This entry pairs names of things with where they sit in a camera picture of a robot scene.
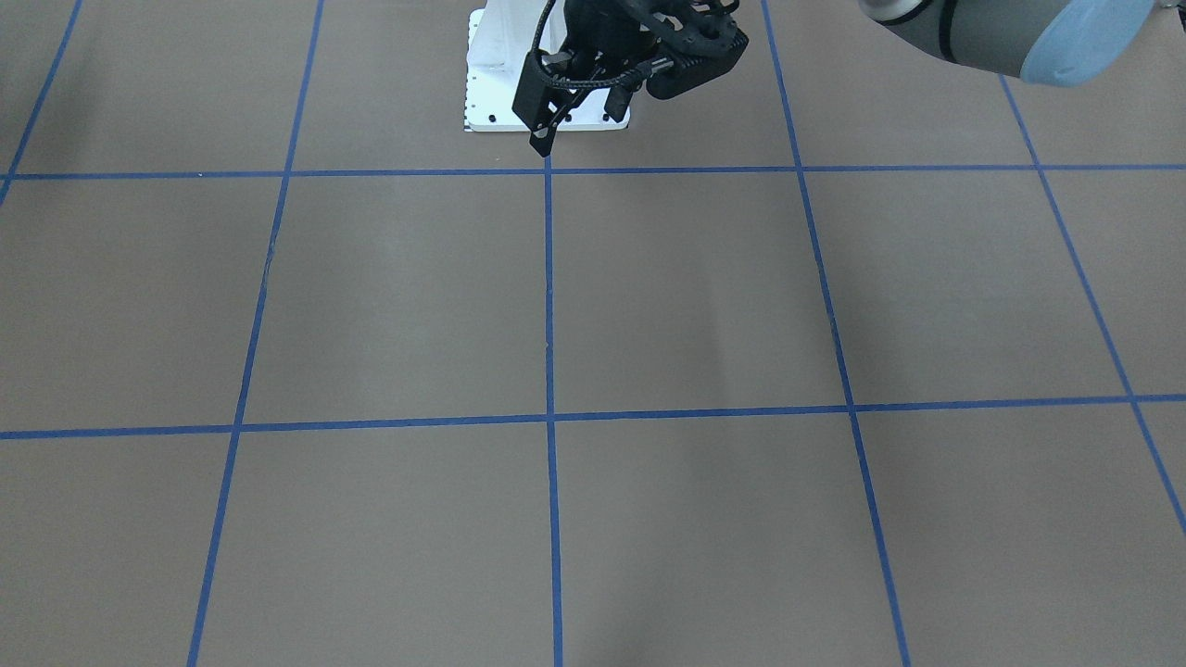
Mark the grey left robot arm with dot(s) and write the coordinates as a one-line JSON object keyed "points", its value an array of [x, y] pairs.
{"points": [[1054, 43]]}

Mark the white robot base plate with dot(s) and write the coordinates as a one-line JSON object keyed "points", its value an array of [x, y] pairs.
{"points": [[500, 34]]}

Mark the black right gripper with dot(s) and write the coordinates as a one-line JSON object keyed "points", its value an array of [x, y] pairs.
{"points": [[594, 37]]}

